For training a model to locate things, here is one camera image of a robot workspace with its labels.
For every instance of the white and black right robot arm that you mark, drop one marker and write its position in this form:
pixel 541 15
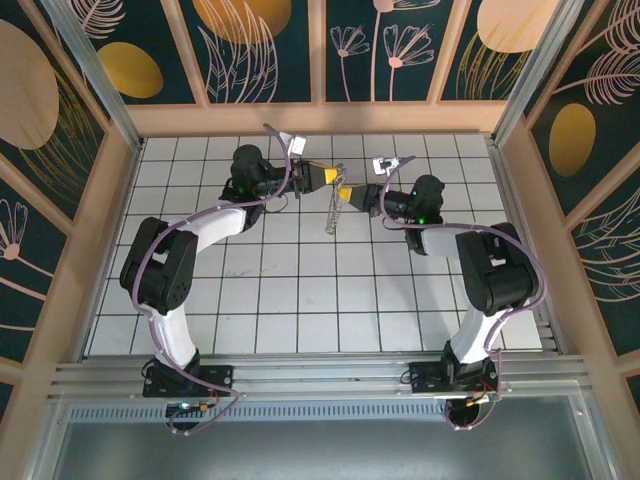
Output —
pixel 500 280

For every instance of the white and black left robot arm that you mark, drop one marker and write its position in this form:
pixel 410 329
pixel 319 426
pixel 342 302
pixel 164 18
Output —
pixel 165 270

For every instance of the vented grey metal strip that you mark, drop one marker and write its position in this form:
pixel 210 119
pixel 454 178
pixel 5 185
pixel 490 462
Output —
pixel 320 411

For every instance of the grey sheet metal panel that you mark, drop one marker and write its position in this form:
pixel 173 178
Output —
pixel 320 450

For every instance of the aluminium side rail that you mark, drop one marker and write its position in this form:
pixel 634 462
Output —
pixel 506 175

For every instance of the aluminium corner post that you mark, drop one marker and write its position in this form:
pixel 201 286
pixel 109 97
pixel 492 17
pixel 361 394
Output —
pixel 96 75
pixel 533 75

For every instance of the long aluminium mounting rail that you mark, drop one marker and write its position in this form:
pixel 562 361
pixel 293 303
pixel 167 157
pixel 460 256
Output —
pixel 320 372

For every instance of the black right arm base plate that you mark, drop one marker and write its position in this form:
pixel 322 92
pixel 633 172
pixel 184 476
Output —
pixel 425 380

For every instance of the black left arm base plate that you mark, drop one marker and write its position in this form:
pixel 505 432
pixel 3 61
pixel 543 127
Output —
pixel 220 376

